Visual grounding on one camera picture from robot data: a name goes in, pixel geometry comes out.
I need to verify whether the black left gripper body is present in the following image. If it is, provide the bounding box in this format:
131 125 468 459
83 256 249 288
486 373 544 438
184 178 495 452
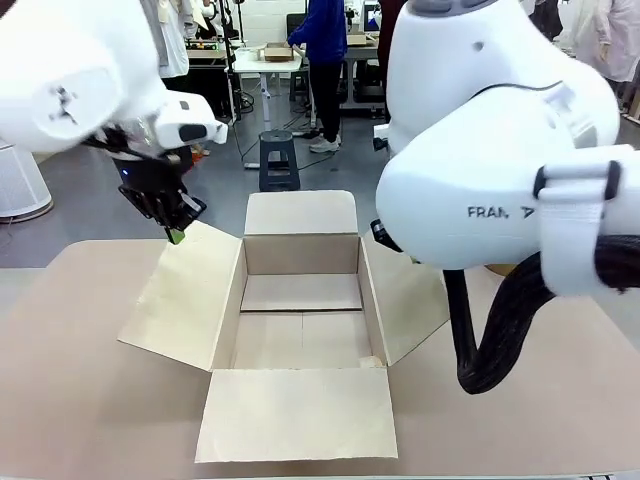
118 149 189 226

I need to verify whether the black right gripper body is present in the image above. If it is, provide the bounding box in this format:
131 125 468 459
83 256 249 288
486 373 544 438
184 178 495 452
368 218 405 254

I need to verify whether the brown cardboard box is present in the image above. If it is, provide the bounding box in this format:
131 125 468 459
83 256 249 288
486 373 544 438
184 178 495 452
117 190 451 464

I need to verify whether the black step stool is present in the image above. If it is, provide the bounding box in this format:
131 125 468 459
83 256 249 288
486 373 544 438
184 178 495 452
258 129 302 194

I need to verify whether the white air purifier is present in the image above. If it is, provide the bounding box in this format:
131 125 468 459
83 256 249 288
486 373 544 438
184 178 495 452
0 142 54 220

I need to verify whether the white desk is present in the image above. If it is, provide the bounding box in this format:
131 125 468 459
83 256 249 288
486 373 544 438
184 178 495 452
233 43 307 170

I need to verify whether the shallow cardboard tray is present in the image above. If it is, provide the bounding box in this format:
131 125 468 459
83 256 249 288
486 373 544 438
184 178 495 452
263 42 294 64

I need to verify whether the person in blue sweater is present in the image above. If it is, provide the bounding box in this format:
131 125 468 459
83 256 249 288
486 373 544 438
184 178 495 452
287 0 350 154

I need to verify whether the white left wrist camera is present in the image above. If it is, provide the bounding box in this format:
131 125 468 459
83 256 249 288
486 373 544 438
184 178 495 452
153 93 230 150

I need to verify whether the white velcro strap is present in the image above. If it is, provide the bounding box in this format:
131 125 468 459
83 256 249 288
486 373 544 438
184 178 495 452
532 159 624 296

